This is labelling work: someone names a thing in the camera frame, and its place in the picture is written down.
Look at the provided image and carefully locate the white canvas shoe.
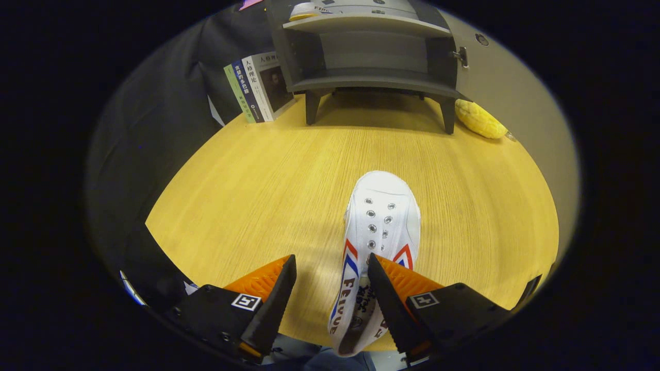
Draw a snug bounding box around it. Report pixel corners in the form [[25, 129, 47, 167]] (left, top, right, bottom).
[[328, 171, 421, 358], [289, 2, 321, 22]]

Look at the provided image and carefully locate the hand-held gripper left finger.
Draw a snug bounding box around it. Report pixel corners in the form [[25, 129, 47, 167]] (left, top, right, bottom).
[[173, 254, 298, 361]]

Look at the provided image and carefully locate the black backdrop cloth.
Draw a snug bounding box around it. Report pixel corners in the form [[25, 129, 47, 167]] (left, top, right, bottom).
[[85, 0, 289, 315]]

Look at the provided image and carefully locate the yellow fuzzy plush item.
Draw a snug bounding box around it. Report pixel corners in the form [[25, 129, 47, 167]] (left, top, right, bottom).
[[455, 99, 508, 140]]

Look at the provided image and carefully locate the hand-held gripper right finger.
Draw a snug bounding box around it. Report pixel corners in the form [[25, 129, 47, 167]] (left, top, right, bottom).
[[367, 252, 511, 361]]

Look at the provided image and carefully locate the green spine book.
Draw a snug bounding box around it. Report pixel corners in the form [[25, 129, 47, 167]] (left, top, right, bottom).
[[223, 63, 257, 123]]

